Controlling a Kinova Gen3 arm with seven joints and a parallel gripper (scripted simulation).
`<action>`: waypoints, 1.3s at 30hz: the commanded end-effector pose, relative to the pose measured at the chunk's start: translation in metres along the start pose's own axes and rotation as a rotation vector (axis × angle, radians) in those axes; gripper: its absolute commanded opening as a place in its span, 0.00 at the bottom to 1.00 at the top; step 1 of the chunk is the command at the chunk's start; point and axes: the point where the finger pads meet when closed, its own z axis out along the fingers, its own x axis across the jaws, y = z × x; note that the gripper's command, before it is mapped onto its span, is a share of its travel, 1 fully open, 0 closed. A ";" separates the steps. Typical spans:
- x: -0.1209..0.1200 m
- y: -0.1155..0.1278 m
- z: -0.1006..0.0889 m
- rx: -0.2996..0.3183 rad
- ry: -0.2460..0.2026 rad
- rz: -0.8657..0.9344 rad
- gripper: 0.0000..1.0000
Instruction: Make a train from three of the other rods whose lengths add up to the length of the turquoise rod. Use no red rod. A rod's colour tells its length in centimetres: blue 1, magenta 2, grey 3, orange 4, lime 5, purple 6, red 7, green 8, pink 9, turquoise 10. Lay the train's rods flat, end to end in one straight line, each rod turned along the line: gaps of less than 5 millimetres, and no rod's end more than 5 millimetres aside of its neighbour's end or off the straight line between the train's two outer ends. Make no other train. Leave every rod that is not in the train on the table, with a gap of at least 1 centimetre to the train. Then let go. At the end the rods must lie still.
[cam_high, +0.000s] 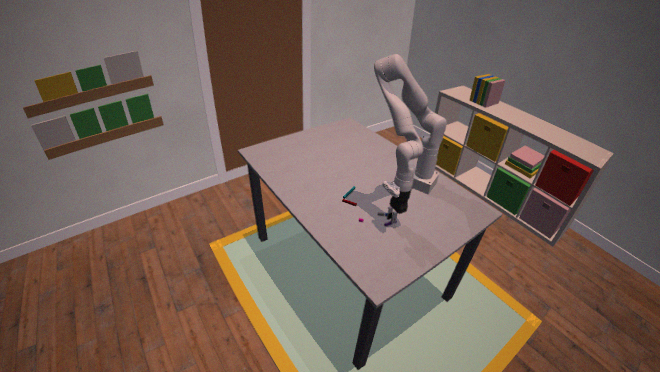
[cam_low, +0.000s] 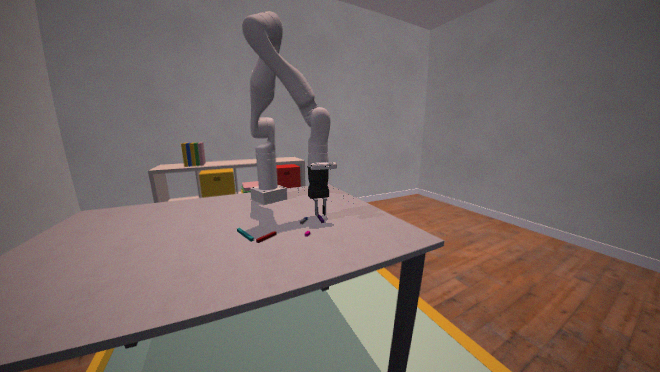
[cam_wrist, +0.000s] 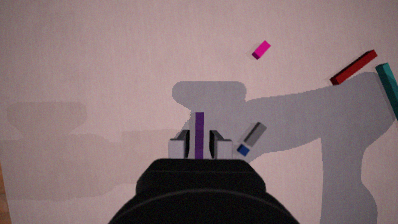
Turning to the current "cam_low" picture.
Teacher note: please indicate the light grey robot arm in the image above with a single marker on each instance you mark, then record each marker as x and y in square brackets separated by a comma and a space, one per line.
[261, 31]

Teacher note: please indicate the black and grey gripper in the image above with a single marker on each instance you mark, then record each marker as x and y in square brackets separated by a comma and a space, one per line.
[318, 175]

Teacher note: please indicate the red rod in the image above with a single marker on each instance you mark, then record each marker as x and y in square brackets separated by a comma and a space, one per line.
[266, 237]

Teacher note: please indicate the turquoise rod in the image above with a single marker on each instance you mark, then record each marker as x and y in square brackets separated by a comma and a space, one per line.
[246, 235]

